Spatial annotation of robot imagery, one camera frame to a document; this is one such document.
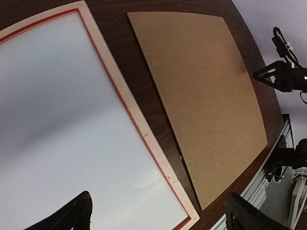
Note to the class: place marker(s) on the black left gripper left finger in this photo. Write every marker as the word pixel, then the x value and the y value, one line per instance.
pixel 75 215

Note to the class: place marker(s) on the red wooden picture frame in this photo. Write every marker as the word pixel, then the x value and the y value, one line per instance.
pixel 134 119

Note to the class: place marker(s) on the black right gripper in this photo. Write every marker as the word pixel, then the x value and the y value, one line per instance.
pixel 289 77

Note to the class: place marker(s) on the brown backing board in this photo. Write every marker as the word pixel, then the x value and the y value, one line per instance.
pixel 207 94

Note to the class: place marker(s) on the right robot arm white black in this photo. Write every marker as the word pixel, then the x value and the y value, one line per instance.
pixel 286 157

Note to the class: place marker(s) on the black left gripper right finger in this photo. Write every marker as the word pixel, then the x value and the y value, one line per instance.
pixel 241 215

